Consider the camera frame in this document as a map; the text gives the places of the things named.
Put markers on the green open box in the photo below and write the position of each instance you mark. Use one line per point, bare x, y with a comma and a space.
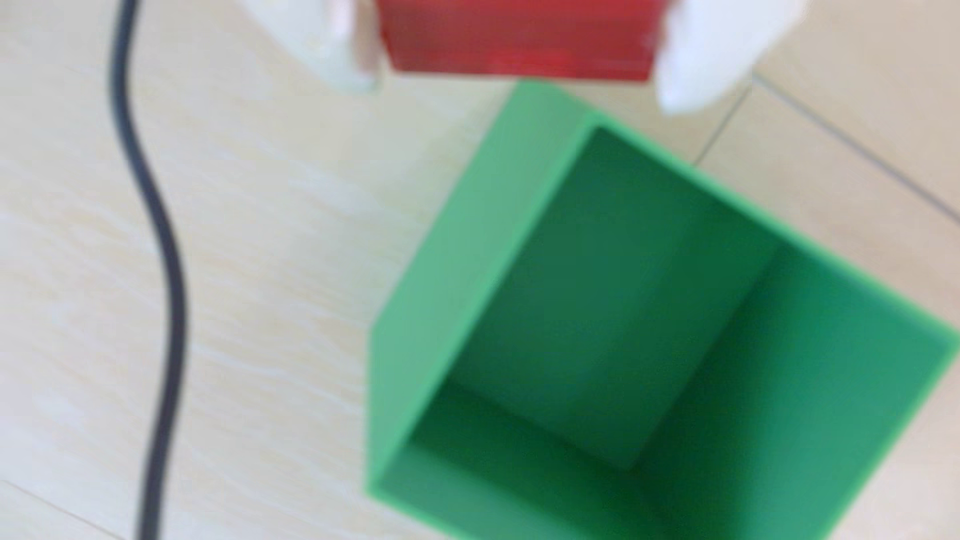
600, 300

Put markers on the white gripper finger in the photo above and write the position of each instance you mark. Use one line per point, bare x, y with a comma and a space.
315, 34
720, 45

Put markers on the red block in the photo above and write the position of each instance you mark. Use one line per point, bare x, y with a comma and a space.
517, 37

